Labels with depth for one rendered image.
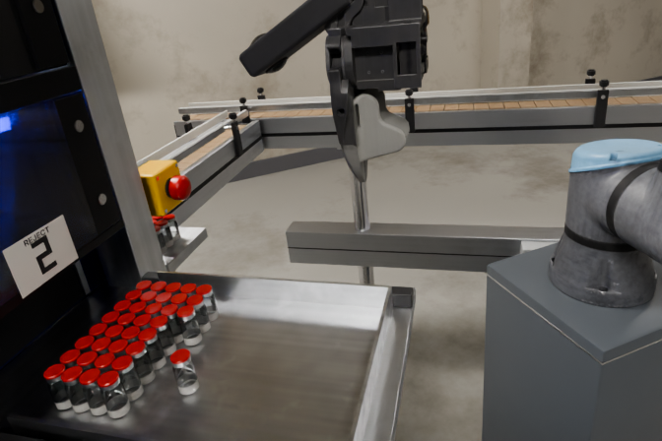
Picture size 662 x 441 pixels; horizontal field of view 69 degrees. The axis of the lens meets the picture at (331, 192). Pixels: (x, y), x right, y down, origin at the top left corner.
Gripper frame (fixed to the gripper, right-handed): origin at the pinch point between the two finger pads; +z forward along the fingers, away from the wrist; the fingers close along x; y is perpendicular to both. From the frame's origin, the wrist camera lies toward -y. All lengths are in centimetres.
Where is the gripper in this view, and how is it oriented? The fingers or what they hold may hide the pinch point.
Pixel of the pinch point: (355, 168)
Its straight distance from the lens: 48.6
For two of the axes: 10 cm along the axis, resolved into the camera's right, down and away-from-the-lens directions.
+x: 2.5, -4.1, 8.8
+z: 1.0, 9.1, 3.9
